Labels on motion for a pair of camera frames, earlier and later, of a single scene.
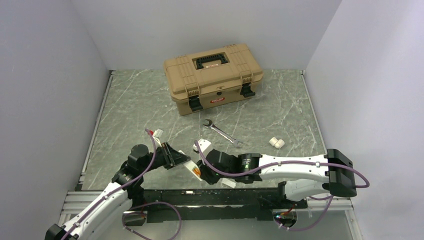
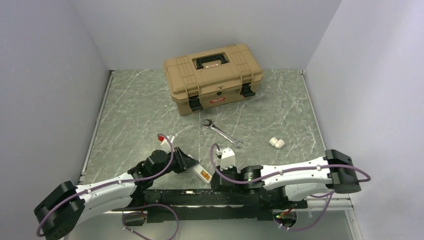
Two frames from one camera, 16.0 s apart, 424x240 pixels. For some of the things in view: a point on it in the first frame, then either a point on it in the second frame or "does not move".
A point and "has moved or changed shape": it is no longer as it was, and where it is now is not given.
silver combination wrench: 236,142 does not move
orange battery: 197,171 has moved or changed shape
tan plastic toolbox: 203,78 does not move
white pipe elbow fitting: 274,142 does not move
